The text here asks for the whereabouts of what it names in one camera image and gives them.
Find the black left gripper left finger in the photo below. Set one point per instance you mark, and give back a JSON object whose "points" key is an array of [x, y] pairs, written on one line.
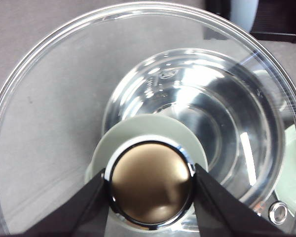
{"points": [[83, 213]]}

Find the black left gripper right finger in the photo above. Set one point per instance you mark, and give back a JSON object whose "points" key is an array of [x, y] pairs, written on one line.
{"points": [[221, 213]]}

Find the glass lid with green knob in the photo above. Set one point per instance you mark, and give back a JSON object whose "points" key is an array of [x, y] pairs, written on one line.
{"points": [[146, 93]]}

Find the black dish rack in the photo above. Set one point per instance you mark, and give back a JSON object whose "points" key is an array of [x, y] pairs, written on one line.
{"points": [[275, 18]]}

